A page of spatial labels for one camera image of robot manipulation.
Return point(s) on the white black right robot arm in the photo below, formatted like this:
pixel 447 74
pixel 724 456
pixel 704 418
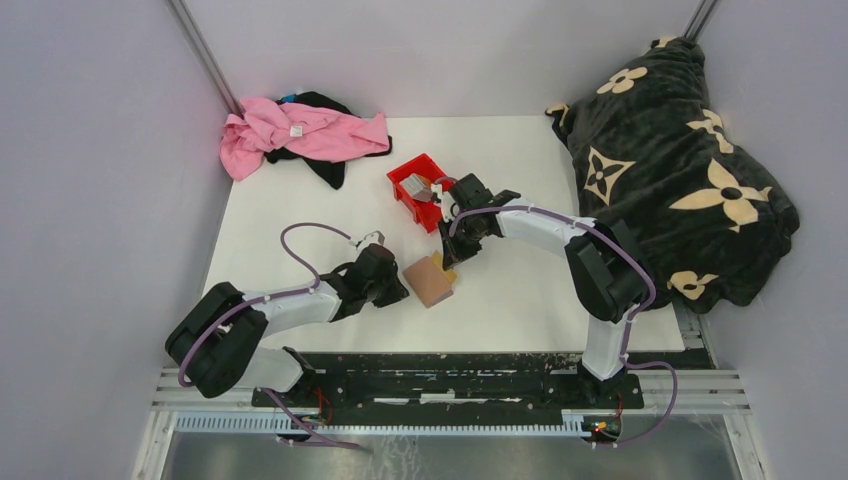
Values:
pixel 604 260

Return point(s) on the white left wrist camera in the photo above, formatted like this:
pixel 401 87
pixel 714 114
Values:
pixel 375 237

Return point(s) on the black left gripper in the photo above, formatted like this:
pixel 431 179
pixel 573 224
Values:
pixel 397 292

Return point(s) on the red plastic bin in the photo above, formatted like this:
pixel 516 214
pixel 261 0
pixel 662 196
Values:
pixel 427 215

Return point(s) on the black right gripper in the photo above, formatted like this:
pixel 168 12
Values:
pixel 454 252

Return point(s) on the aluminium rail frame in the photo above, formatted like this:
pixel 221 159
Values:
pixel 690 425

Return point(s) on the tan leather card holder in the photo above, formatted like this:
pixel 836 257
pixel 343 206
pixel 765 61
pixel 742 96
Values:
pixel 430 282

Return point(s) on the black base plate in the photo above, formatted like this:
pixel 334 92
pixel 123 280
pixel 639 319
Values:
pixel 350 379

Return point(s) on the stack of credit cards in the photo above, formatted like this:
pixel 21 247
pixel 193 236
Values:
pixel 417 187

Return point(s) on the black floral blanket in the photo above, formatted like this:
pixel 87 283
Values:
pixel 711 221

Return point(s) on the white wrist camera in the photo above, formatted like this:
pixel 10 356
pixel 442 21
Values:
pixel 445 202
pixel 375 237

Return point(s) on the pink cloth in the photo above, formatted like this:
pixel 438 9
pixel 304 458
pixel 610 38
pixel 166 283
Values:
pixel 241 150

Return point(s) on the yellow credit card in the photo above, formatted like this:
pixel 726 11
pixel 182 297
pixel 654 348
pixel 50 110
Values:
pixel 448 273

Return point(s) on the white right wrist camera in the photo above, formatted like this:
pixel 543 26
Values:
pixel 445 202

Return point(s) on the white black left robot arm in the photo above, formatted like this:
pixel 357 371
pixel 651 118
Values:
pixel 217 344

